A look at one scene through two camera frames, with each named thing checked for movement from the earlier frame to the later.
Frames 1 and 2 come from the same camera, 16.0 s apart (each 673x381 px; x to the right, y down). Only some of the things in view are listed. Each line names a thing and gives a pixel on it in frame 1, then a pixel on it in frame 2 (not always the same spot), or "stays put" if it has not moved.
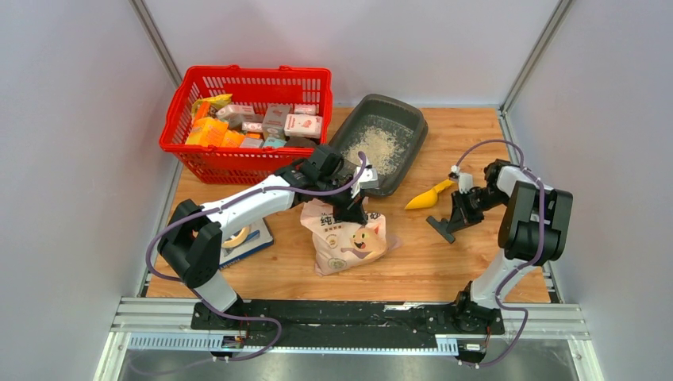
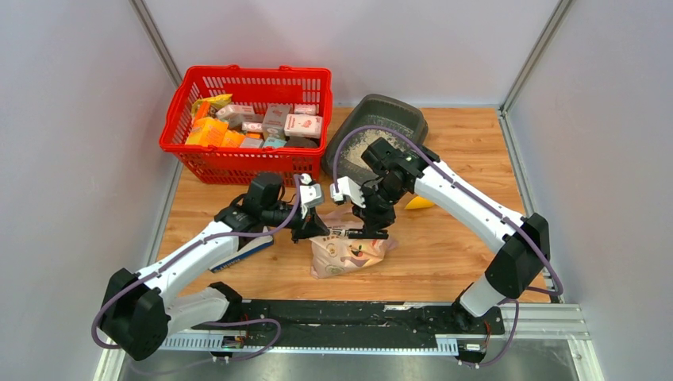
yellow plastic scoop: [429, 198] stays put
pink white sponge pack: [305, 109] stays put
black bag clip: [442, 228] → [362, 234]
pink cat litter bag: [341, 246] stays put
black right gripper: [460, 216] → [372, 219]
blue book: [259, 236] stays put
